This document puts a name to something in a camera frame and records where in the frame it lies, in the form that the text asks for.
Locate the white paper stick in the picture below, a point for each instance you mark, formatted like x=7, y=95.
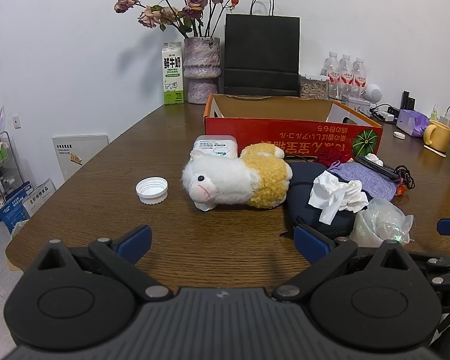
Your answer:
x=437, y=152

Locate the purple textured vase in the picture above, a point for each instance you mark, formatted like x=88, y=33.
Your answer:
x=202, y=71

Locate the black paper bag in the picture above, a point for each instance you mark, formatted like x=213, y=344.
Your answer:
x=262, y=52

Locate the clear snack container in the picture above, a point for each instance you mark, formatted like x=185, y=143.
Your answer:
x=313, y=88

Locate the clear plastic bag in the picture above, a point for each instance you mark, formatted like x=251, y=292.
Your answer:
x=378, y=221

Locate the white plastic container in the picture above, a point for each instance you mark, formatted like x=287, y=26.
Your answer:
x=215, y=146

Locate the yellow mug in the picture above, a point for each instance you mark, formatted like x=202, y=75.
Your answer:
x=440, y=137

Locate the small white crumpled piece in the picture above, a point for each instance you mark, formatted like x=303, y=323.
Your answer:
x=373, y=158

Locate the large white bottle cap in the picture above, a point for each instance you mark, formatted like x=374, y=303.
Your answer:
x=152, y=191

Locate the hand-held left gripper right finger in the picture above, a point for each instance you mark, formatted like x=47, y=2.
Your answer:
x=311, y=243

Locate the white and green milk carton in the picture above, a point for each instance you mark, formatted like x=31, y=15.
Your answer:
x=172, y=75

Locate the purple tissue pack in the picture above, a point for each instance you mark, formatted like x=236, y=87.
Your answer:
x=410, y=122

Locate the black upright device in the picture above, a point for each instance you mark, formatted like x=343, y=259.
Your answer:
x=408, y=101

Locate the dark blue zip case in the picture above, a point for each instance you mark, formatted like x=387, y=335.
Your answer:
x=303, y=202

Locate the purple fabric pouch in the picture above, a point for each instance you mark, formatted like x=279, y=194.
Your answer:
x=375, y=183

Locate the blue printed packages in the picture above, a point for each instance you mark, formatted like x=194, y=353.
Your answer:
x=18, y=206

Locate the white board with labels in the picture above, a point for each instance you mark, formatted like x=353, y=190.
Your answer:
x=82, y=153

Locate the brown wooden desk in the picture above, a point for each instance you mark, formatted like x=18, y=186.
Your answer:
x=97, y=202

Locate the clear water bottle red label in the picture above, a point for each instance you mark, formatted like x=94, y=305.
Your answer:
x=345, y=77
x=360, y=77
x=332, y=77

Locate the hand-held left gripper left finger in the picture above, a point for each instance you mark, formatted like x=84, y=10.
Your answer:
x=135, y=242

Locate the dried pink roses bouquet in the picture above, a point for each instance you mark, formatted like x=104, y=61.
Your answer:
x=195, y=0

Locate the white tissue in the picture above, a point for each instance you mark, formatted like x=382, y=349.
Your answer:
x=330, y=191

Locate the white power strip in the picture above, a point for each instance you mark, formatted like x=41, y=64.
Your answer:
x=386, y=114

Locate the small white round cap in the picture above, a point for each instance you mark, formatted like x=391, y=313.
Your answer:
x=399, y=135

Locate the white and yellow plush sheep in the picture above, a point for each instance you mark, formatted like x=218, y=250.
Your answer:
x=225, y=180

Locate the white round camera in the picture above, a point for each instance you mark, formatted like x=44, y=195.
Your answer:
x=373, y=93

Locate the white wall socket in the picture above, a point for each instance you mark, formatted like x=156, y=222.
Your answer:
x=16, y=121

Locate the pale floral tin box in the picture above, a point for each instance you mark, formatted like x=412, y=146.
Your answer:
x=360, y=105

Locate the red cardboard box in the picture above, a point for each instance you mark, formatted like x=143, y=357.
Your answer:
x=266, y=135

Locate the small clear spray bottle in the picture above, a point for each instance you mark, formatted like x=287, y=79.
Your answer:
x=434, y=114

